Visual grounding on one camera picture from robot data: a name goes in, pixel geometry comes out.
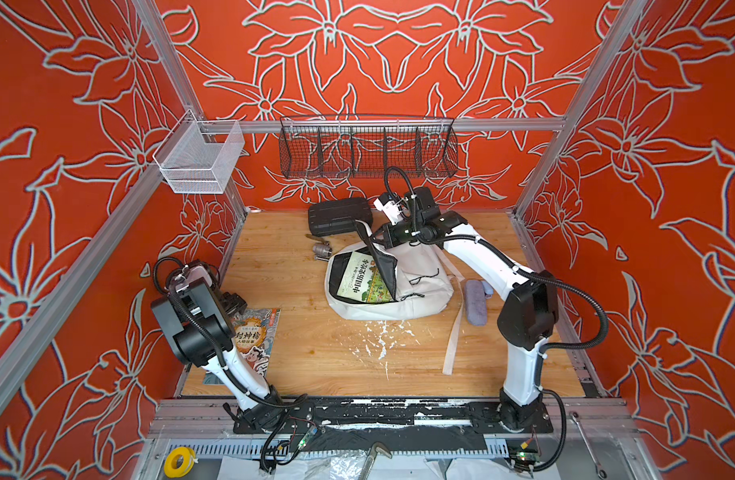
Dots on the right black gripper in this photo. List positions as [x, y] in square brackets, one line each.
[387, 236]

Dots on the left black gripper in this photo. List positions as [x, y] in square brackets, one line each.
[230, 303]

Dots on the red cartoon story book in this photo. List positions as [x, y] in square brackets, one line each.
[255, 332]

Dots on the white student backpack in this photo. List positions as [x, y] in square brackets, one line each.
[420, 278]

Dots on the green history comic book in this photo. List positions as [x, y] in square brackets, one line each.
[361, 281]

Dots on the metal pipe elbow fitting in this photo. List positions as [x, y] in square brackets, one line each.
[322, 251]

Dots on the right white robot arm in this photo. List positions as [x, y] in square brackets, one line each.
[530, 300]

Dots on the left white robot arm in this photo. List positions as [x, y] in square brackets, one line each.
[194, 316]

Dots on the purple glasses case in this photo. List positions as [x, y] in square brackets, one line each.
[476, 294]

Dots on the black plastic case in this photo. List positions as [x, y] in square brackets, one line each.
[337, 216]

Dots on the yellow tape roll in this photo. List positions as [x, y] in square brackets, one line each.
[179, 462]

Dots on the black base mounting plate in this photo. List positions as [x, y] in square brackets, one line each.
[483, 415]

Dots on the small green circuit board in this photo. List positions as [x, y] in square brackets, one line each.
[523, 460]

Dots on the steel wrench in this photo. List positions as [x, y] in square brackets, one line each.
[599, 469]

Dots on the black wire wall basket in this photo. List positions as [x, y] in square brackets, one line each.
[364, 146]

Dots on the white wire mesh basket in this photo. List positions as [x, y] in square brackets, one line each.
[199, 156]

